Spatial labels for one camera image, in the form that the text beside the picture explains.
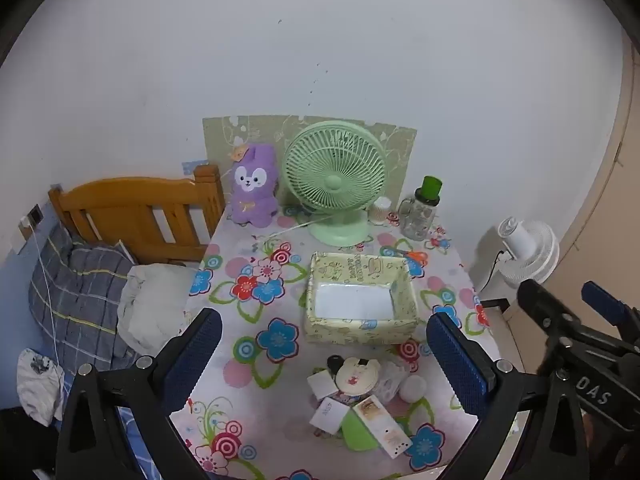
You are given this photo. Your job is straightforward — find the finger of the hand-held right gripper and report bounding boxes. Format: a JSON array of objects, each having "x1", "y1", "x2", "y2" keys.
[
  {"x1": 516, "y1": 279, "x2": 627, "y2": 362},
  {"x1": 581, "y1": 281, "x2": 640, "y2": 341}
]

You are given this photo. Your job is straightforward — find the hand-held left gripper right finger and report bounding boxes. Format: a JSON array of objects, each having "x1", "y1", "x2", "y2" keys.
[{"x1": 426, "y1": 312, "x2": 591, "y2": 480}]

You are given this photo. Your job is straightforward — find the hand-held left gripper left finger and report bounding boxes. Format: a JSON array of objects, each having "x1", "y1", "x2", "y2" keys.
[{"x1": 55, "y1": 307, "x2": 223, "y2": 480}]

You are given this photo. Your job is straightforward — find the white earbuds case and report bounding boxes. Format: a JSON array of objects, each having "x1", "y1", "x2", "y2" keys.
[{"x1": 399, "y1": 375, "x2": 428, "y2": 403}]

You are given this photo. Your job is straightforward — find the white printed rectangular box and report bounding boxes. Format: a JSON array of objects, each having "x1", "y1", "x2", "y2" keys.
[{"x1": 351, "y1": 394, "x2": 413, "y2": 460}]

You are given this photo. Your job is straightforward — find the yellow patterned storage box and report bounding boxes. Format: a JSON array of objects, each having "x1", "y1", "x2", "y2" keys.
[{"x1": 304, "y1": 251, "x2": 420, "y2": 345}]

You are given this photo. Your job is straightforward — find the cream round bear box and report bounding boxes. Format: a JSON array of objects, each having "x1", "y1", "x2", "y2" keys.
[{"x1": 334, "y1": 356, "x2": 381, "y2": 395}]

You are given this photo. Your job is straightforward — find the green oval case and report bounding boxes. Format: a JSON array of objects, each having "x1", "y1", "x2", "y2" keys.
[{"x1": 340, "y1": 412, "x2": 381, "y2": 453}]

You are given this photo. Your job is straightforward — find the white clip fan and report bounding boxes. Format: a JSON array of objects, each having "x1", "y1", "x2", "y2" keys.
[{"x1": 496, "y1": 217, "x2": 560, "y2": 289}]

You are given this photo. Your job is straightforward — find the white bundled cloth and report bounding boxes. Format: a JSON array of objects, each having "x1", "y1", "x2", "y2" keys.
[{"x1": 116, "y1": 262, "x2": 201, "y2": 356}]

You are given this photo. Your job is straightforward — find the clear plastic package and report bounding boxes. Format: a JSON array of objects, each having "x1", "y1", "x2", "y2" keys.
[{"x1": 372, "y1": 360, "x2": 408, "y2": 401}]

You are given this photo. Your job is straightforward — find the floral tablecloth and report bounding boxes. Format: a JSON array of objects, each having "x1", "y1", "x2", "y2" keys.
[{"x1": 167, "y1": 205, "x2": 503, "y2": 480}]

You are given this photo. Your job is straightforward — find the small white square box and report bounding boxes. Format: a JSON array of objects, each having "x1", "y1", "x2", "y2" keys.
[{"x1": 306, "y1": 369, "x2": 340, "y2": 401}]

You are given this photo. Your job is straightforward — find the grey plaid bedding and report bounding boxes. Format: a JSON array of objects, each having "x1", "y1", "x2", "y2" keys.
[{"x1": 27, "y1": 222, "x2": 138, "y2": 376}]

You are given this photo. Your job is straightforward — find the small white cards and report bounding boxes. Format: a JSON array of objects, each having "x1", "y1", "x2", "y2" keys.
[{"x1": 310, "y1": 396, "x2": 351, "y2": 435}]

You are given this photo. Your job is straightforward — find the glass mug jar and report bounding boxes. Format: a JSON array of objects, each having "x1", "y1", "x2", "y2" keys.
[{"x1": 397, "y1": 192, "x2": 443, "y2": 242}]

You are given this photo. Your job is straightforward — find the white cloth with dark print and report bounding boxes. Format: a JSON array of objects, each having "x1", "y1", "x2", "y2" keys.
[{"x1": 16, "y1": 349, "x2": 65, "y2": 427}]

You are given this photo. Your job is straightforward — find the cotton swab container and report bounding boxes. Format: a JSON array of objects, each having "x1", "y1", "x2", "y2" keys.
[{"x1": 369, "y1": 196, "x2": 393, "y2": 226}]

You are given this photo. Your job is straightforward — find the purple plush toy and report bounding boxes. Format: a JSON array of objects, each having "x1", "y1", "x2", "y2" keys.
[{"x1": 227, "y1": 143, "x2": 280, "y2": 228}]

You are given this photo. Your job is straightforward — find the green desk fan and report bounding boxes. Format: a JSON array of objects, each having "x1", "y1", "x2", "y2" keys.
[{"x1": 281, "y1": 119, "x2": 388, "y2": 247}]

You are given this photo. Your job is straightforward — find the black power cable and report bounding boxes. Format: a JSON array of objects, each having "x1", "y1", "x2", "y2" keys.
[{"x1": 482, "y1": 249, "x2": 516, "y2": 293}]

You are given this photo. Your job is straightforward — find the orange handled scissors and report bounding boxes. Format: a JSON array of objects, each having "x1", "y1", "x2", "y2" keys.
[{"x1": 395, "y1": 246, "x2": 430, "y2": 268}]

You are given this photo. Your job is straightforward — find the white fan cable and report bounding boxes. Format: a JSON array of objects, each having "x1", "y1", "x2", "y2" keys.
[{"x1": 252, "y1": 217, "x2": 341, "y2": 251}]

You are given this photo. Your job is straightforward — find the white charging cable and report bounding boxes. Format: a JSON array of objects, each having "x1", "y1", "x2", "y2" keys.
[{"x1": 22, "y1": 217, "x2": 66, "y2": 386}]

